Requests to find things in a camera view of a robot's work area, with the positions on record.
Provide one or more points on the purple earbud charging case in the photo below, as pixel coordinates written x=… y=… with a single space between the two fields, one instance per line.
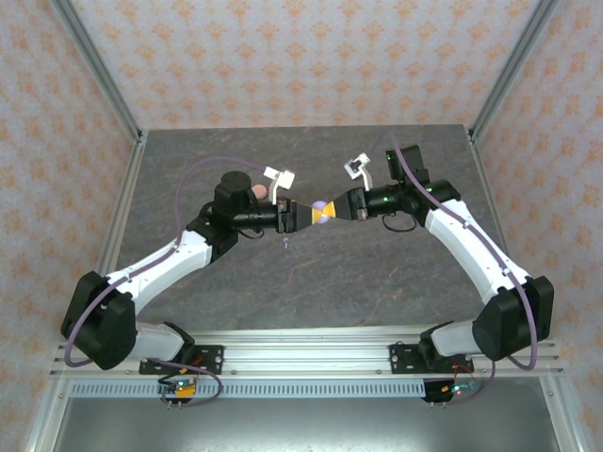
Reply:
x=319 y=205

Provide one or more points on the pink earbud charging case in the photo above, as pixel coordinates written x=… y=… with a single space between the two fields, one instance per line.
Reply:
x=259 y=191

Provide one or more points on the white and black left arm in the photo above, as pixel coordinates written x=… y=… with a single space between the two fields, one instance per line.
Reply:
x=155 y=268

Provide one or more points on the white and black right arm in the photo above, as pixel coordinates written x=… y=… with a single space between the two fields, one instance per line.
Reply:
x=471 y=254

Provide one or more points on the small controller circuit board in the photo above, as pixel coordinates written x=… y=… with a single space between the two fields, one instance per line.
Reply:
x=454 y=390
x=181 y=388

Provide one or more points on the grey metal panel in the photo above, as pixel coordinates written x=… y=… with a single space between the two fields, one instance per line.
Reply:
x=306 y=424

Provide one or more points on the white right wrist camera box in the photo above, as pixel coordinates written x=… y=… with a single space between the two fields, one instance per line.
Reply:
x=365 y=176

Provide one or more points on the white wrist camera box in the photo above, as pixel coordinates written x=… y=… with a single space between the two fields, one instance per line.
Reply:
x=282 y=181
x=365 y=176

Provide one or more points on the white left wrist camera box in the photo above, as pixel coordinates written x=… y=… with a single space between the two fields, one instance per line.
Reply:
x=282 y=181

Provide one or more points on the aluminium table side rail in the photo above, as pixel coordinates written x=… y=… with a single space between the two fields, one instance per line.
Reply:
x=127 y=188
x=490 y=198

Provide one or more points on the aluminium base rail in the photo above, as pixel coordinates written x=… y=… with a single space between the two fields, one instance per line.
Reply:
x=306 y=353

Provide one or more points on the aluminium frame post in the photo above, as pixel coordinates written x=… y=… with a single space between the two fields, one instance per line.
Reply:
x=101 y=70
x=511 y=70

